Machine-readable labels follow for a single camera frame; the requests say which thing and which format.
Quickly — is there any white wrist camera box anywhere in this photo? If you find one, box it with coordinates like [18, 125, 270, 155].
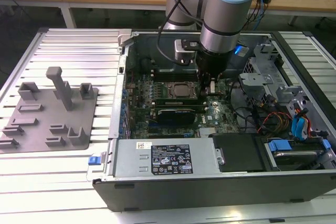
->
[174, 39, 198, 66]

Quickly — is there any black RAM slot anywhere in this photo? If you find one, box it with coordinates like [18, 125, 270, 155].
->
[153, 69, 199, 76]
[153, 75, 200, 82]

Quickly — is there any green motherboard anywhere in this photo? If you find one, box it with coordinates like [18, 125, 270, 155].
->
[123, 71, 241, 141]

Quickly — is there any CPU socket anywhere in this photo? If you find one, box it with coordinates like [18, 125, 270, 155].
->
[166, 81, 198, 100]

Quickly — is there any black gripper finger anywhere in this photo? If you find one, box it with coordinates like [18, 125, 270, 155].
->
[199, 73, 209, 103]
[209, 75, 220, 94]

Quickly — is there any black camera cable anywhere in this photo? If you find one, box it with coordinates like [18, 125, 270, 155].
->
[156, 0, 203, 67]

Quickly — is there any silver heat sink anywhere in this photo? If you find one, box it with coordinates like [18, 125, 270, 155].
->
[198, 127, 220, 138]

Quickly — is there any black graphics card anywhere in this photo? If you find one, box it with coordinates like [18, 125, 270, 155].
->
[156, 108, 197, 125]

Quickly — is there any silver power supply unit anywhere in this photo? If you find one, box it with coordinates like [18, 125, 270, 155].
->
[111, 139, 220, 179]

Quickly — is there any blue flat data cable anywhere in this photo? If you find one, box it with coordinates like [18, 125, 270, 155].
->
[299, 114, 312, 141]
[290, 115, 303, 141]

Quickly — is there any black internal power cable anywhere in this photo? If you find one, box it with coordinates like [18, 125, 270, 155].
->
[227, 77, 261, 132]

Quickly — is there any grey metal drive cage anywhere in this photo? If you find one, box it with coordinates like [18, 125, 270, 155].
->
[237, 42, 313, 120]

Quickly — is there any hard disk in blue carrier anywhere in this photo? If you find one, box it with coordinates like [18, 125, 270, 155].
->
[264, 138, 331, 172]

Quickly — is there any orange red wire bundle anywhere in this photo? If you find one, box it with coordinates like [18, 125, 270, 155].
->
[257, 112, 292, 133]

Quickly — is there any black open PC case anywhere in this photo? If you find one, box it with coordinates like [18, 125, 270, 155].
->
[86, 28, 336, 213]

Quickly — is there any grey parts rack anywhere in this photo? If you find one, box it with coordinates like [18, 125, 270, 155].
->
[0, 66, 100, 154]

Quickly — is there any black plastic cover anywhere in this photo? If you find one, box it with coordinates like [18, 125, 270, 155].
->
[208, 132, 266, 174]

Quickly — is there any silver CPU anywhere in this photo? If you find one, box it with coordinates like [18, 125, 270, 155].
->
[175, 84, 191, 97]

